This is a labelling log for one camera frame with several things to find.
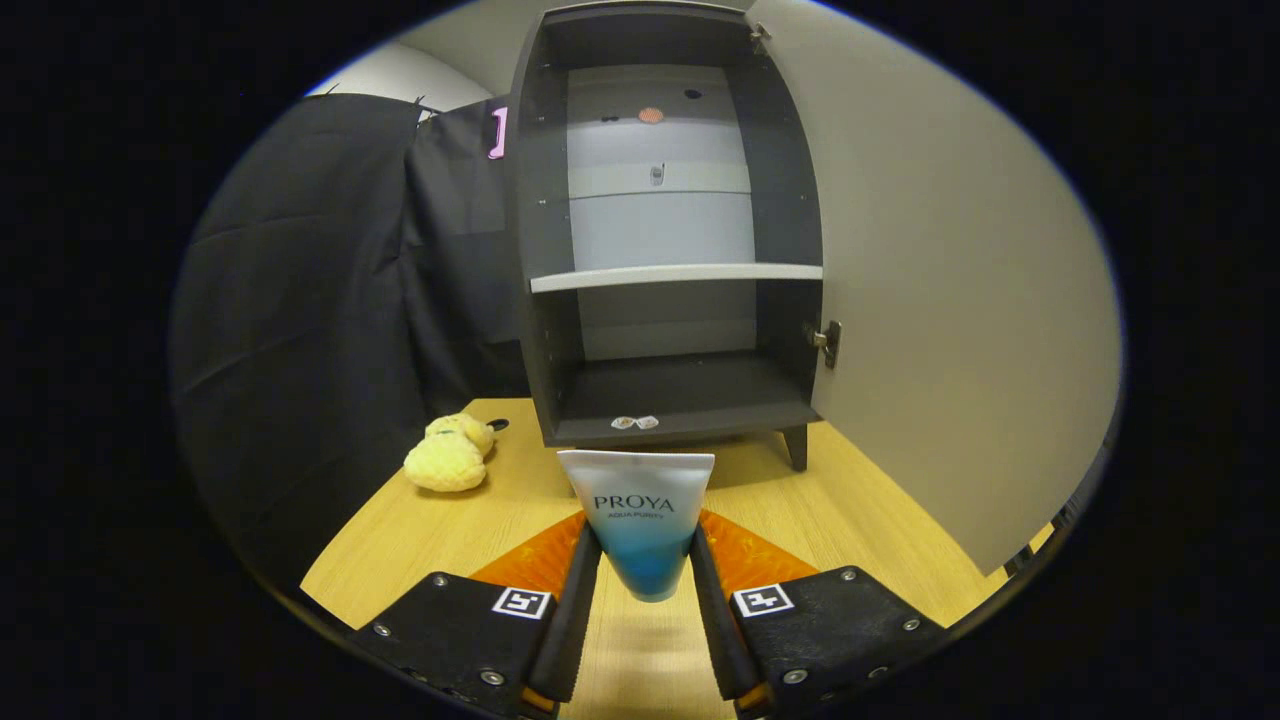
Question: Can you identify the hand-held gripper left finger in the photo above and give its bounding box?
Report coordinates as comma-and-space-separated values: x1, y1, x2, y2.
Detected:
345, 510, 604, 720

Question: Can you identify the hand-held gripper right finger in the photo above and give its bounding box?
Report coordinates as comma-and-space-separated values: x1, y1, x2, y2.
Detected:
688, 508, 951, 720

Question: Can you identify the white and blue tube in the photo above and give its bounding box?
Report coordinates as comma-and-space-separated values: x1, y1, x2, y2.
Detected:
557, 449, 716, 603

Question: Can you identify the beige cabinet door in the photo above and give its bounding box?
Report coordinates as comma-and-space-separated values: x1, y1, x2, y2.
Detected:
745, 0, 1123, 576

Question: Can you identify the yellow plush toy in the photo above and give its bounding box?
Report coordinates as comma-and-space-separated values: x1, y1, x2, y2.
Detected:
403, 412, 496, 493

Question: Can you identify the white cabinet shelf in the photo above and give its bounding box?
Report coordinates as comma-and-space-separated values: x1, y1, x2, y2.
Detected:
530, 262, 824, 294

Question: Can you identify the black backdrop cloth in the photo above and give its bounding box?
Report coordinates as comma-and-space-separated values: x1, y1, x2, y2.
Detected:
170, 92, 531, 591

